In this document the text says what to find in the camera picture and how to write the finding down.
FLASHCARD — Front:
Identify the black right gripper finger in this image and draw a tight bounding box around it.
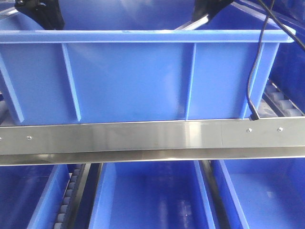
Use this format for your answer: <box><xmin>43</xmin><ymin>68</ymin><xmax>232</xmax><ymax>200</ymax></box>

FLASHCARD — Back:
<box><xmin>192</xmin><ymin>0</ymin><xmax>233</xmax><ymax>24</ymax></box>

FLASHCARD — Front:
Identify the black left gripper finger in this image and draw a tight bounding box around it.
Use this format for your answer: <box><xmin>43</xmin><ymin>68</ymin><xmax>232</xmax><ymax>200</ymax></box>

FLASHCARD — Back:
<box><xmin>14</xmin><ymin>0</ymin><xmax>65</xmax><ymax>30</ymax></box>

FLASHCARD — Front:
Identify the silver metal tray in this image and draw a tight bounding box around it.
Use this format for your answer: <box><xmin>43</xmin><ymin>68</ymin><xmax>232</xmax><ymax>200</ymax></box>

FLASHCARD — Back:
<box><xmin>174</xmin><ymin>14</ymin><xmax>209</xmax><ymax>31</ymax></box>

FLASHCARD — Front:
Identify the large blue plastic box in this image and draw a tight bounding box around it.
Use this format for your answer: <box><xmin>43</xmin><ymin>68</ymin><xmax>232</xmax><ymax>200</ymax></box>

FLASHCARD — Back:
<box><xmin>0</xmin><ymin>0</ymin><xmax>292</xmax><ymax>125</ymax></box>

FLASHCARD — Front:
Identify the blue bin upper right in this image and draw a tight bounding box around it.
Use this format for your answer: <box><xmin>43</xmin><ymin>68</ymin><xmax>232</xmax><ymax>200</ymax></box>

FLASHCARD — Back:
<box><xmin>269</xmin><ymin>0</ymin><xmax>305</xmax><ymax>112</ymax></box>

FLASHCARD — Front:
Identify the blue bin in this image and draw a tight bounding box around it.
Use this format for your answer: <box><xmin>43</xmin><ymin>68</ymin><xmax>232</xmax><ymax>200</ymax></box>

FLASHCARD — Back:
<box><xmin>0</xmin><ymin>165</ymin><xmax>70</xmax><ymax>229</ymax></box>
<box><xmin>211</xmin><ymin>158</ymin><xmax>305</xmax><ymax>229</ymax></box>
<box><xmin>89</xmin><ymin>161</ymin><xmax>218</xmax><ymax>229</ymax></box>
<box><xmin>269</xmin><ymin>0</ymin><xmax>305</xmax><ymax>112</ymax></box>

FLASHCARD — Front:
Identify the upper right roller track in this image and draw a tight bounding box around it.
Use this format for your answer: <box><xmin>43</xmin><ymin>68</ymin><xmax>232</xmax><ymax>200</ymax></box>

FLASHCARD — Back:
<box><xmin>262</xmin><ymin>80</ymin><xmax>305</xmax><ymax>117</ymax></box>

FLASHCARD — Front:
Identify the roller track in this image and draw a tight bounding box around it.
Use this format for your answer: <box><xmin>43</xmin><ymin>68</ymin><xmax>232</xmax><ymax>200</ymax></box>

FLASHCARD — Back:
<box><xmin>53</xmin><ymin>164</ymin><xmax>91</xmax><ymax>229</ymax></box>
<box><xmin>262</xmin><ymin>80</ymin><xmax>305</xmax><ymax>117</ymax></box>

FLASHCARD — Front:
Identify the lower left roller track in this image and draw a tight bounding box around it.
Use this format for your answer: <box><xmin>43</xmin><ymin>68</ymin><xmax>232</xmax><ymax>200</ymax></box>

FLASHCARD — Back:
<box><xmin>53</xmin><ymin>164</ymin><xmax>91</xmax><ymax>229</ymax></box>

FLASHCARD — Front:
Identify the lower left blue bin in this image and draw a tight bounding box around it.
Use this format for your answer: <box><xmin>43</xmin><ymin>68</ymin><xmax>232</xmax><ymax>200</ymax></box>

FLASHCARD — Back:
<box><xmin>0</xmin><ymin>165</ymin><xmax>70</xmax><ymax>229</ymax></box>

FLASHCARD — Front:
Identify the lower centre blue bin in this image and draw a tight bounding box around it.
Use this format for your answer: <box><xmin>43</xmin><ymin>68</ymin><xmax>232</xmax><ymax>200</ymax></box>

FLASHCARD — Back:
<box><xmin>89</xmin><ymin>161</ymin><xmax>218</xmax><ymax>229</ymax></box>

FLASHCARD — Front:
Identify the lower right blue bin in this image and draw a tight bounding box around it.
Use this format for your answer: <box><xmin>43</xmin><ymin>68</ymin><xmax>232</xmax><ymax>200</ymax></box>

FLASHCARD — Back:
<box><xmin>211</xmin><ymin>158</ymin><xmax>305</xmax><ymax>229</ymax></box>

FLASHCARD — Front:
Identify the lower right steel divider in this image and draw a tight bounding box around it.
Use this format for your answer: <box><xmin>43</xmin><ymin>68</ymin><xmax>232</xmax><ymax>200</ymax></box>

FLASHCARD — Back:
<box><xmin>200</xmin><ymin>160</ymin><xmax>231</xmax><ymax>229</ymax></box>

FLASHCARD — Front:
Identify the steel front cross rail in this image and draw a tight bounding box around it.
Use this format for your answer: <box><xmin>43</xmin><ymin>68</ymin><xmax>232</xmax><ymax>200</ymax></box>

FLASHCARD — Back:
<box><xmin>0</xmin><ymin>117</ymin><xmax>305</xmax><ymax>166</ymax></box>

